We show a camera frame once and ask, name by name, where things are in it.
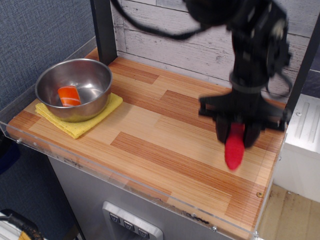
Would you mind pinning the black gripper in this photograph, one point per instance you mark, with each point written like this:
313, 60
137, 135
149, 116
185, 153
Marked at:
250, 109

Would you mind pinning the red handled metal spoon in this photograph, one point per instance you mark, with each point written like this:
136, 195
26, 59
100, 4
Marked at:
234, 146

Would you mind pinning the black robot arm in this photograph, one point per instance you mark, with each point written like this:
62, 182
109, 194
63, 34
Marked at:
261, 51

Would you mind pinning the white aluminium box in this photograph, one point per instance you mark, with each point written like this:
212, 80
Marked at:
298, 167

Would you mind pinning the clear acrylic edge guard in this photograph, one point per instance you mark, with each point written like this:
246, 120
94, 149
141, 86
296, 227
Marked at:
155, 159

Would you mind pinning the silver dispenser button panel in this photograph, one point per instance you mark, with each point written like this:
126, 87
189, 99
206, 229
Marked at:
123, 223

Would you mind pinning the grey toy fridge cabinet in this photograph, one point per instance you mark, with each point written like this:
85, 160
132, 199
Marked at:
181, 208

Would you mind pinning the yellow folded cloth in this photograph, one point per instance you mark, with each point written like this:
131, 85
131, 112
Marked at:
77, 129

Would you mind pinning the stainless steel bowl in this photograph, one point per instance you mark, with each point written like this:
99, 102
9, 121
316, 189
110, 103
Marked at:
92, 80

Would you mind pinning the orange salmon sushi toy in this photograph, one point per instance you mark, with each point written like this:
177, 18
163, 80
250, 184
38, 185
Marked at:
69, 96

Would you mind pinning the yellow object bottom left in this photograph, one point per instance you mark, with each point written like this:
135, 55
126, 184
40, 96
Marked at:
28, 235

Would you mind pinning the black vertical post right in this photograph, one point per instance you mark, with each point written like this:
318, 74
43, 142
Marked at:
303, 71

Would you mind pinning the black vertical post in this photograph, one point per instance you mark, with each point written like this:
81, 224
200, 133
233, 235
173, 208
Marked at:
303, 71
104, 30

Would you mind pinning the black vertical post left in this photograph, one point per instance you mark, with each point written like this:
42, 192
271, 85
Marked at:
104, 30

